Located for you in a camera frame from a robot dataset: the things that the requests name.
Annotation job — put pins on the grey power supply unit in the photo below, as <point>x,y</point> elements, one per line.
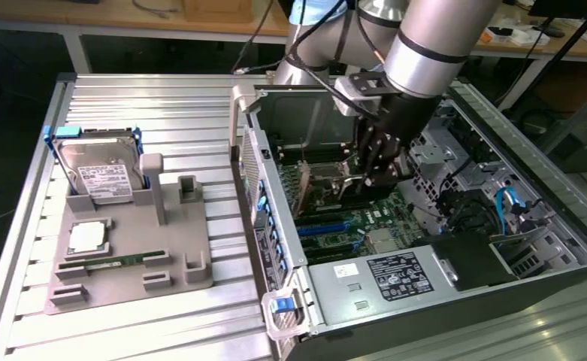
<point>333,297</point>

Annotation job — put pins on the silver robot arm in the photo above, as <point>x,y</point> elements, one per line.
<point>424,37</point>

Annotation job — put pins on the black open PC case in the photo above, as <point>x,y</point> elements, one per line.
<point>474,312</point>

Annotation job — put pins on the silver chipset heat sink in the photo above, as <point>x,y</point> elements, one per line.
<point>384,240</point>

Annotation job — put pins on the silver CPU chip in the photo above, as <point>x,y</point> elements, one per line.
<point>88,237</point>

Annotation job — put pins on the hard disk with blue carrier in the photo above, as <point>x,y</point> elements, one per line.
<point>102,169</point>

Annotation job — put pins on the wooden desk with clutter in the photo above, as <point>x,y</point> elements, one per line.
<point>574,47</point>

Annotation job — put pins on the black slanted pole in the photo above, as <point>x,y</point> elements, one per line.
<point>564,49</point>

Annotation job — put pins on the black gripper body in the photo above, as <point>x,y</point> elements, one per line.
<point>404,116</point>

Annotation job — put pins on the black expansion slot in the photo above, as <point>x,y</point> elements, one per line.
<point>329,252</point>

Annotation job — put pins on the green motherboard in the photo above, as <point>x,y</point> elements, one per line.
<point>374,218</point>

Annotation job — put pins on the grey printed parts rack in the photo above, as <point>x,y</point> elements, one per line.
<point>138,233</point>

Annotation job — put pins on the brown cardboard box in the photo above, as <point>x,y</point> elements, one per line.
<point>218,11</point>

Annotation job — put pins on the green RAM stick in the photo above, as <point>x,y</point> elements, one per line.
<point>122,260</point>

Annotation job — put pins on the blue expansion slot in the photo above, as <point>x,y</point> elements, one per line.
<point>324,227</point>

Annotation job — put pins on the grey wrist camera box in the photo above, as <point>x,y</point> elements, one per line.
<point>346,101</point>

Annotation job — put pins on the Nvidia Quadro graphics card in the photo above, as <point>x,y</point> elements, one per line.
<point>305,188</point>

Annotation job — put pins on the wooden desk with white legs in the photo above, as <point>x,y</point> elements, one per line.
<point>122,19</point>

